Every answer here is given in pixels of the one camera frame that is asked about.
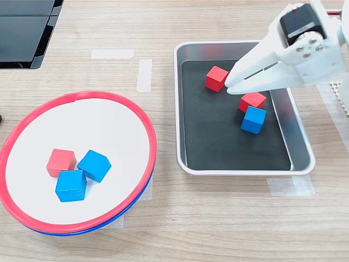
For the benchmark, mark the red cube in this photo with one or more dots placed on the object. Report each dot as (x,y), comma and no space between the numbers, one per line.
(58,161)
(215,79)
(252,101)

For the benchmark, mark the blue cube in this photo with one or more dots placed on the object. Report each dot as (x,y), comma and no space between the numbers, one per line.
(71,185)
(95,165)
(253,120)

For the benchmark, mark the red-rimmed white plate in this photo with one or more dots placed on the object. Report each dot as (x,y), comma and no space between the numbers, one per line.
(90,128)

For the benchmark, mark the pale perforated plate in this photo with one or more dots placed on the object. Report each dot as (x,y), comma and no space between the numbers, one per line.
(336,86)

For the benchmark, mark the long clear tape strip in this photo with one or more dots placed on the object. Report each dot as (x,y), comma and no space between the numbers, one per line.
(334,117)

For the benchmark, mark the steel tray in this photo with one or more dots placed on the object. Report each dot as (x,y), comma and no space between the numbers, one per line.
(294,131)

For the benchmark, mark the black mat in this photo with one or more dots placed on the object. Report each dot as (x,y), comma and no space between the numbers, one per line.
(218,142)

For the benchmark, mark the black glossy flat device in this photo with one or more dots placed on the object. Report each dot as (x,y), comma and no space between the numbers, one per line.
(21,35)

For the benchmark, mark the blue-rimmed white plate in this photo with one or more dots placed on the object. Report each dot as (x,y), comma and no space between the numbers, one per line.
(71,234)

